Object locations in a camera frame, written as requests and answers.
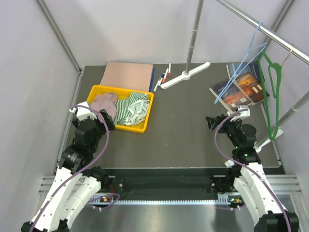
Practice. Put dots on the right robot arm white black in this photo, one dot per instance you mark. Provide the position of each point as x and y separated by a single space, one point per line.
245 174

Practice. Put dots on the orange cap marker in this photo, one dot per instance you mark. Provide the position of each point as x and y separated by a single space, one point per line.
165 75

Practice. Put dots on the pink board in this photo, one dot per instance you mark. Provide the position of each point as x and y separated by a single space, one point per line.
135 76

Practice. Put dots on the orange cover book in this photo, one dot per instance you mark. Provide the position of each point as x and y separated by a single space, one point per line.
249 85

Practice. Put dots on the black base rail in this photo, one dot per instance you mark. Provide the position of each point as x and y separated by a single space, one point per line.
207 180

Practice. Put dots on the white cable duct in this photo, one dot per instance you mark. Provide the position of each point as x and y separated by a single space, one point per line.
221 200

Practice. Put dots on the red cap marker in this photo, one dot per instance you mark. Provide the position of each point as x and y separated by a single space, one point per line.
169 70

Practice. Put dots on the yellow plastic bin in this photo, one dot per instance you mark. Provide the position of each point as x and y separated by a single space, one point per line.
121 94

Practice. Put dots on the blue pen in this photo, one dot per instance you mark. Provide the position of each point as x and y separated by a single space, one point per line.
152 80

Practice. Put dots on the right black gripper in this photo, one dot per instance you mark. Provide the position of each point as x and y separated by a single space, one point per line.
212 123

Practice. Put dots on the blue cap marker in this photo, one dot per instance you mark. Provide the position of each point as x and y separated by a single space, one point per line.
161 79

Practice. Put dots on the green plastic hanger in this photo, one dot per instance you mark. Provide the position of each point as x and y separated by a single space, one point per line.
272 133

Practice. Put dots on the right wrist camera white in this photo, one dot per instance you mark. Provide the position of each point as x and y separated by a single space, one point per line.
242 112

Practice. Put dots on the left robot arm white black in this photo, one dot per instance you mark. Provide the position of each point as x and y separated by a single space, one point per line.
77 180

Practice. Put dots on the green white striped garment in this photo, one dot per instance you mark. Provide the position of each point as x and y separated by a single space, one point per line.
132 110

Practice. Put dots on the sunset cover book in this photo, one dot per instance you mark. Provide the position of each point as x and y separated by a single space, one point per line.
232 98

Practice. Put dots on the metal clothes rack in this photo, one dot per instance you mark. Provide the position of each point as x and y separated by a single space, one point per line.
223 36

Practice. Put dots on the dark blue book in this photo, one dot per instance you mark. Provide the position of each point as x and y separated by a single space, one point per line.
241 69

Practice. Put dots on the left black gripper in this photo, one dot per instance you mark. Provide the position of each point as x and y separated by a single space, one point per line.
108 119

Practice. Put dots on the grey cap marker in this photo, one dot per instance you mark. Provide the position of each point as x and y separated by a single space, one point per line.
156 86

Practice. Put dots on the lilac tank top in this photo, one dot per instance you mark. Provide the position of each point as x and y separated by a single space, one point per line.
105 101

